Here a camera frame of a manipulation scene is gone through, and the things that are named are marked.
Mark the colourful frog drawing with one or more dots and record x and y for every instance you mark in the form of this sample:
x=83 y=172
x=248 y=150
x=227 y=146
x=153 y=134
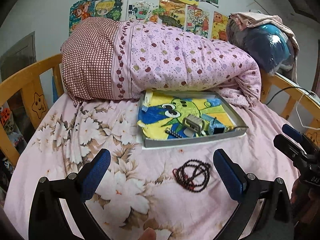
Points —
x=161 y=115

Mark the children drawings on wall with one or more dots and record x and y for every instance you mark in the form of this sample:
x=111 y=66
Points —
x=183 y=14

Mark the left human hand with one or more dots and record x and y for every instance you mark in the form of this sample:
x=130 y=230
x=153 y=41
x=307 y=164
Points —
x=148 y=234

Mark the grey shallow box tray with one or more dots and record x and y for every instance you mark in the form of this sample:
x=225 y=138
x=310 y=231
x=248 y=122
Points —
x=235 y=117

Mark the pink dotted folded quilt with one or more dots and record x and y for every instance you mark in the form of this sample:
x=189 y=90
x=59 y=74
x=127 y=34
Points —
x=106 y=59

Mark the blue kids smartwatch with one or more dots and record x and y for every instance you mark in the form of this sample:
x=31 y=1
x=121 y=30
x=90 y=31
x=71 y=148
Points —
x=214 y=127

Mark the silver hair comb clip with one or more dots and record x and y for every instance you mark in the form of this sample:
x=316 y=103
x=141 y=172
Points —
x=195 y=124

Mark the yellow wooden bed frame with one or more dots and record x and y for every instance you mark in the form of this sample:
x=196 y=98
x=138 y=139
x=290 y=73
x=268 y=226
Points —
x=27 y=82

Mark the right human hand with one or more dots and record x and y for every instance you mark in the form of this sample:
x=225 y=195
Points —
x=305 y=203

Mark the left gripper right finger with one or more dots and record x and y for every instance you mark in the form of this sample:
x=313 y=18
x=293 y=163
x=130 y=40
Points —
x=274 y=220

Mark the pink floral bed sheet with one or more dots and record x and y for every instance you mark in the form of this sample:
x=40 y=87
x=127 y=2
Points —
x=139 y=190

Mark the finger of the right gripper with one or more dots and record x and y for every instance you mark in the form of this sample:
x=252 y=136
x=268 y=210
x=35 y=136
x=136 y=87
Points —
x=292 y=133
x=288 y=148

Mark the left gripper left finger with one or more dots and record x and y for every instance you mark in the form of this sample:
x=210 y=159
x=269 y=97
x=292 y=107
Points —
x=47 y=218

